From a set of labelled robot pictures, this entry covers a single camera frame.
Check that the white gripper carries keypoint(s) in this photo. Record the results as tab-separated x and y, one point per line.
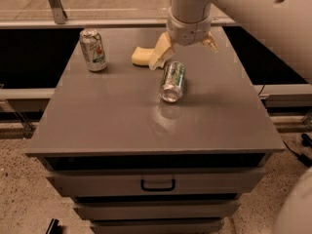
188	33

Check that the green soda can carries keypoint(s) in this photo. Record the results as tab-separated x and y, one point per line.
173	82

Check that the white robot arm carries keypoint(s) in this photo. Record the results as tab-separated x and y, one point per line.
282	26

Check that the white soda can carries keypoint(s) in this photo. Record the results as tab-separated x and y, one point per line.
92	49

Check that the yellow sponge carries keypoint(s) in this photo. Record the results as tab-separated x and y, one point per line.
141	56

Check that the grey drawer cabinet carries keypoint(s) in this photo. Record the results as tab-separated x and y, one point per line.
102	133

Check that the black object on floor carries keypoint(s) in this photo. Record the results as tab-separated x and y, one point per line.
54	227

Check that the left metal bracket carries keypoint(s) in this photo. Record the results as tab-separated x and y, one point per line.
58	12

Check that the black drawer handle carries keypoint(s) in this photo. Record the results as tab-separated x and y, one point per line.
165	185

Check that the metal window rail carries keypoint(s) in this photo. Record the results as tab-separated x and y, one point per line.
80	23

